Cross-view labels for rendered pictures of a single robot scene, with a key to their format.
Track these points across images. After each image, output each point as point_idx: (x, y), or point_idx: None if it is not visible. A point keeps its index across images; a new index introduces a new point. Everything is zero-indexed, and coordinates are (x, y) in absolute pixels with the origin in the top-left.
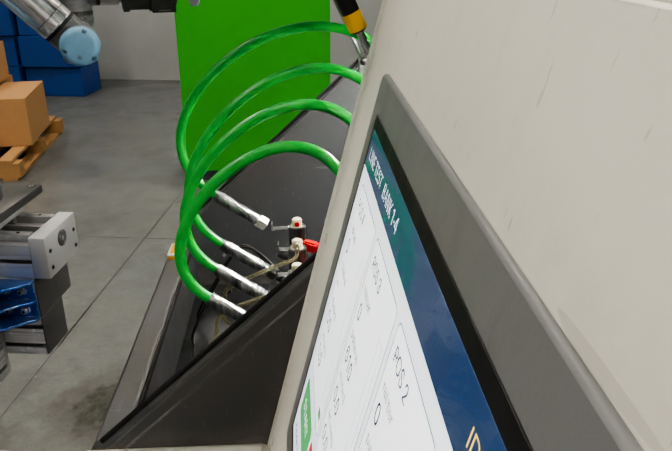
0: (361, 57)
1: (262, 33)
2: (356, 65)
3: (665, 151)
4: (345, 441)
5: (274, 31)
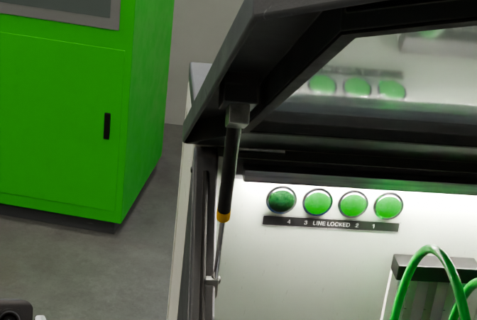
0: (218, 277)
1: (463, 301)
2: (211, 289)
3: None
4: None
5: (463, 291)
